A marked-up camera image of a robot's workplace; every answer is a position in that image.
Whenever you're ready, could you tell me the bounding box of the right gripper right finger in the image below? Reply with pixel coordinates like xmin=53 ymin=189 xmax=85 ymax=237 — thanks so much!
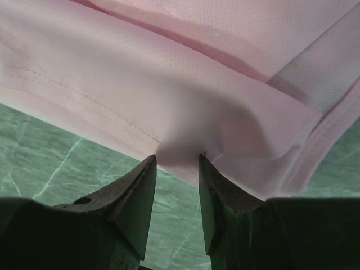
xmin=199 ymin=155 xmax=359 ymax=269

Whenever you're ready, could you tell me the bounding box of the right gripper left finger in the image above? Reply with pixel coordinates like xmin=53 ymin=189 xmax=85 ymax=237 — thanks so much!
xmin=1 ymin=155 xmax=156 ymax=269

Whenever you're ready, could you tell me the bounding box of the pink t shirt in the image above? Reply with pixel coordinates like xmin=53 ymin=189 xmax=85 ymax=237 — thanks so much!
xmin=1 ymin=1 xmax=359 ymax=199

